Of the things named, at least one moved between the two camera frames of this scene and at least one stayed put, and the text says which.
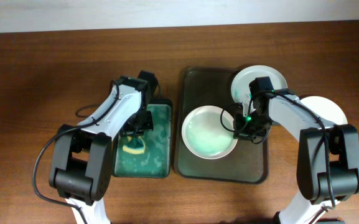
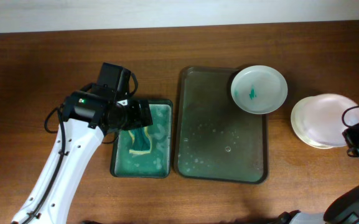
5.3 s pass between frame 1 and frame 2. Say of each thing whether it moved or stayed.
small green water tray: stayed
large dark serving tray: stayed
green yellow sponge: moved
